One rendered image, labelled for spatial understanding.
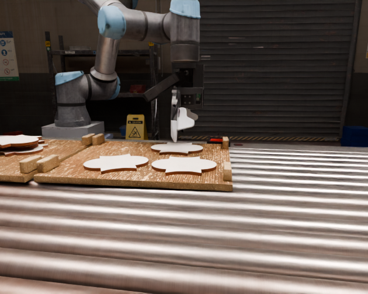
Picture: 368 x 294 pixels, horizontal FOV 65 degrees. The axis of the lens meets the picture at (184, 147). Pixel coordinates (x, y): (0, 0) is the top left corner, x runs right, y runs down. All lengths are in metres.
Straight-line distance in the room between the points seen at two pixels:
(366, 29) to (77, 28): 5.06
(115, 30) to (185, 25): 0.17
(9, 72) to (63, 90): 5.29
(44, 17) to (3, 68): 1.28
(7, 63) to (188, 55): 5.97
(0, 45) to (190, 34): 6.03
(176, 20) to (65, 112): 0.71
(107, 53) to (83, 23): 4.68
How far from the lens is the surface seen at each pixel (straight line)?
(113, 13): 0.78
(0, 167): 0.78
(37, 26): 6.31
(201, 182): 0.56
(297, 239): 0.44
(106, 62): 1.29
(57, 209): 0.55
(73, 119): 1.30
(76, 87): 1.31
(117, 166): 0.65
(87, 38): 5.88
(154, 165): 0.64
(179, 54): 0.75
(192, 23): 0.76
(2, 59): 6.65
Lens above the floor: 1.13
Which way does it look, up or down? 13 degrees down
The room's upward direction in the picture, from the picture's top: straight up
